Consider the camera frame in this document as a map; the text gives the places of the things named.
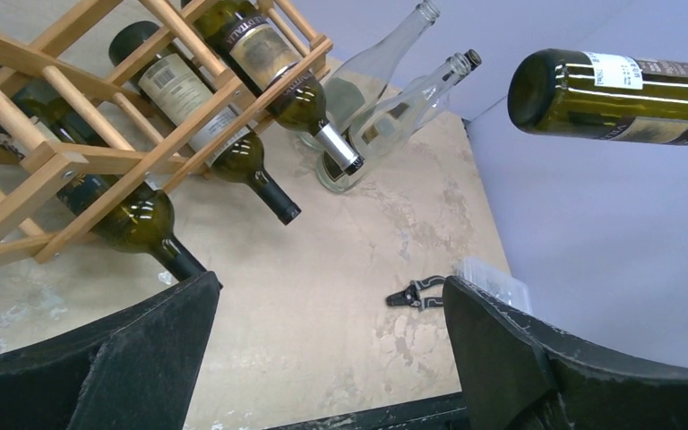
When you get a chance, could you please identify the clear bottle front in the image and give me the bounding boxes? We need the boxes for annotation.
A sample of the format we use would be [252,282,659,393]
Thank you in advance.
[315,52,471,194]

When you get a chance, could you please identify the clear plastic parts box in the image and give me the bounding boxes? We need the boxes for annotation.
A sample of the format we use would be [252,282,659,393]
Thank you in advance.
[452,256,533,314]

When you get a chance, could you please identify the olive green wine bottle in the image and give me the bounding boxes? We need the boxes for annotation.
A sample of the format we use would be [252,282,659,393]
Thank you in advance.
[193,1,364,176]

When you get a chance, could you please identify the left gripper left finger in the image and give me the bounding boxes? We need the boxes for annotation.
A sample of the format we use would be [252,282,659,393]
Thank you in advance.
[0,271,221,429]

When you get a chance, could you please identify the dark bottle in lower rack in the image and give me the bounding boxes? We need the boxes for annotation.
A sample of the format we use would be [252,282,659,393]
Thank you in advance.
[12,78,207,281]

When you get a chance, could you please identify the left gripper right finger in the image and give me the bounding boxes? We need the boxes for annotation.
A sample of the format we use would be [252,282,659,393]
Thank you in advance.
[443,276,688,429]

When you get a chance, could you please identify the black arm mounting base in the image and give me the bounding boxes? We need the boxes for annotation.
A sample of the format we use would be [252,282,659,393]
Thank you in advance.
[271,392,470,430]

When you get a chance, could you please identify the dark labelled wine bottle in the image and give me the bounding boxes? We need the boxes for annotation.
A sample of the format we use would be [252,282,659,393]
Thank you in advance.
[107,21,303,227]

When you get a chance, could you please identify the tall clear bottle back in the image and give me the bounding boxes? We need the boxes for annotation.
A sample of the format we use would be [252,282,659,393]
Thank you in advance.
[323,0,441,132]

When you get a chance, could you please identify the black pruning shears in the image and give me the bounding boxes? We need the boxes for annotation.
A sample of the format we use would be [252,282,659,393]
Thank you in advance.
[385,275,445,311]

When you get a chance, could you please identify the wooden wine rack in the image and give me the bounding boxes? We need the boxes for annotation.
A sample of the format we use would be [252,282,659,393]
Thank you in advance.
[0,1,327,278]

